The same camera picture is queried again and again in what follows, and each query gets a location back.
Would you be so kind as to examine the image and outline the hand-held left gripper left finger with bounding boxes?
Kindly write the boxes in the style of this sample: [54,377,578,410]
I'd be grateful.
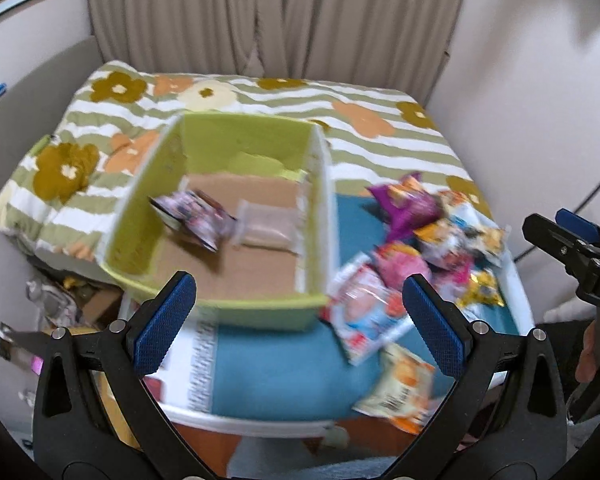
[32,270,216,480]

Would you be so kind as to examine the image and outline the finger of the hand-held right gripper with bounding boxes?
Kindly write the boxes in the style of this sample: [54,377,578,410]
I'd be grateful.
[555,208,600,256]
[522,214,598,273]

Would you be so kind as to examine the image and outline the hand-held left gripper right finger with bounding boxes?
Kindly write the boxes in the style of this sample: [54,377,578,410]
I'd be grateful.
[380,274,568,480]

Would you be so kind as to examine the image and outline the pink snack packet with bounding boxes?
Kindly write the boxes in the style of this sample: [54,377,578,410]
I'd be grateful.
[372,242,433,291]

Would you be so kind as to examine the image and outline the dark purple snack packet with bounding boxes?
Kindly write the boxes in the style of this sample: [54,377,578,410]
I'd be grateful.
[149,189,238,252]

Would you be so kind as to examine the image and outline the green cardboard box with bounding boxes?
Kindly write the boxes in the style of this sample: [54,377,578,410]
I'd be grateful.
[97,112,341,333]

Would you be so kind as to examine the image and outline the bright purple snack packet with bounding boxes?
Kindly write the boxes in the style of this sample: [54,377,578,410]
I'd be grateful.
[367,172,448,243]

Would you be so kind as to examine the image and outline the clear snack packet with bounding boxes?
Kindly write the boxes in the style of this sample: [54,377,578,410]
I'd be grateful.
[230,199,306,253]

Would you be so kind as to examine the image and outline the person's right hand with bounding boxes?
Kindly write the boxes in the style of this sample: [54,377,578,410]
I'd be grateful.
[575,317,600,386]

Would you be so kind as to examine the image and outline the magenta snack packet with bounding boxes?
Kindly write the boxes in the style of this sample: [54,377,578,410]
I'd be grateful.
[430,255,473,301]

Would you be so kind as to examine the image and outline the gold snack packet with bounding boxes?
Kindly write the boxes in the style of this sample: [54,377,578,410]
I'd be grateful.
[455,267,506,308]

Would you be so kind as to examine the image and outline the white yellow blue snack packet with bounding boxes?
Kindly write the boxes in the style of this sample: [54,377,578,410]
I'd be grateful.
[450,202,511,266]

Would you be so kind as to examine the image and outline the brown cardboard piece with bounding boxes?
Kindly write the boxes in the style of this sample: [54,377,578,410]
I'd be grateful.
[80,287,126,331]

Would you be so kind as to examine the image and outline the cream orange chip packet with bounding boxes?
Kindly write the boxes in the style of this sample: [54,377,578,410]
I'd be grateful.
[352,342,438,436]

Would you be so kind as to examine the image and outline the grey plastic bag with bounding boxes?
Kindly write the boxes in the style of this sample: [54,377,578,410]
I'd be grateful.
[25,275,81,331]

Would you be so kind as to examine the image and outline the teal cloth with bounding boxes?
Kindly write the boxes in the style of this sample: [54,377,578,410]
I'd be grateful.
[187,192,521,421]

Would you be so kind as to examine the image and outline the floral striped blanket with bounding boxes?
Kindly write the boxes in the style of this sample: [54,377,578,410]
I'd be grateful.
[0,60,496,286]

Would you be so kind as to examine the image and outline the grey headboard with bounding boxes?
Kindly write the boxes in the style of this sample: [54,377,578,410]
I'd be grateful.
[0,35,106,211]

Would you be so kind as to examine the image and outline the beige curtain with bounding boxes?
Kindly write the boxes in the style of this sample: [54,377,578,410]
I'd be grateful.
[86,0,473,81]

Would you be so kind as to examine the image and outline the black cable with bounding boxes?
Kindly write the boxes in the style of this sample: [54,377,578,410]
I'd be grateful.
[510,150,600,261]

